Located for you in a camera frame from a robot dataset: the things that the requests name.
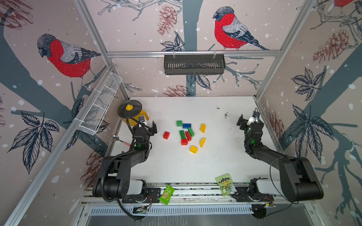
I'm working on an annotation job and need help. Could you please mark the black hanging wire basket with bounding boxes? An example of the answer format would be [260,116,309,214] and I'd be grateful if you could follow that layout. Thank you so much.
[164,54,226,75]

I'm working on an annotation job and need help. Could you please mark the green long lego brick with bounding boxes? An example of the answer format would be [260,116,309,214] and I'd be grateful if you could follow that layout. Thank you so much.
[188,127,195,137]
[179,130,187,139]

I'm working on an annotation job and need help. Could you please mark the red square lego brick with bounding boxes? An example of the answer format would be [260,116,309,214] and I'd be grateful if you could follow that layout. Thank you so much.
[163,131,170,139]
[181,139,188,146]

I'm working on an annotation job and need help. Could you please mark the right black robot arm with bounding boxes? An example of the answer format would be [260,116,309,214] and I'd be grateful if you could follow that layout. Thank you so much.
[237,115,324,202]

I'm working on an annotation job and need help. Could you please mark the large green snack bag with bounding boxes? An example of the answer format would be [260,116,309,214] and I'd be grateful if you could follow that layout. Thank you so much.
[215,173,235,197]

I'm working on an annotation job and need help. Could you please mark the yellow curved lego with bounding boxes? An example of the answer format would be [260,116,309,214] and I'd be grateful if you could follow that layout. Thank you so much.
[200,124,206,133]
[200,137,206,148]

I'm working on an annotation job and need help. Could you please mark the yellow curved lego lower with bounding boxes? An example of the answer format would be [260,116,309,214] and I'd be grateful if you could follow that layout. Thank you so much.
[200,137,206,148]

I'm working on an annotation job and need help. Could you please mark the red long lego brick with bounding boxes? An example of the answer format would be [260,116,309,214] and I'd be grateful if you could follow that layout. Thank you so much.
[185,131,192,141]

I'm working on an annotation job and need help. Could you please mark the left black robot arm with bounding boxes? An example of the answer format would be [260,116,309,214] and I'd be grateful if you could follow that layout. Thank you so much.
[92,117,157,202]

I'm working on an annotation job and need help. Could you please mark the yellow curved lego upper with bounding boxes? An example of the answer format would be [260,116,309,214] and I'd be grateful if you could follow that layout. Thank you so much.
[200,124,206,133]

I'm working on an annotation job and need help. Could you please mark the blue lego brick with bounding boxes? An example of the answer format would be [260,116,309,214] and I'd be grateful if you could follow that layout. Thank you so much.
[182,123,191,129]

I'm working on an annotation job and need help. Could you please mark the white wire mesh basket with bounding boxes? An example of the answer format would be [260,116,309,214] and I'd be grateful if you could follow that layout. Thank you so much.
[78,71,122,136]

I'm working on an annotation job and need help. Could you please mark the yellow square lego brick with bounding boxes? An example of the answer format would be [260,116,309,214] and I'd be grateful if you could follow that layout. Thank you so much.
[190,146,198,154]

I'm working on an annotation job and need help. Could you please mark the yellow pot with black lid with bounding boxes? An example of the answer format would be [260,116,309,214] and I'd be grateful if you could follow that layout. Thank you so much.
[117,100,149,127]

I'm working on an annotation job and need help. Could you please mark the small green snack packet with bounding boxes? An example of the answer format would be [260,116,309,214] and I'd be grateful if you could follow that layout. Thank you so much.
[159,185,175,205]

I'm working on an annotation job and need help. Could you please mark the green square lego brick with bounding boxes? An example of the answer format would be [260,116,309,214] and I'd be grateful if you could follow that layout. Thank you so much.
[176,121,183,127]

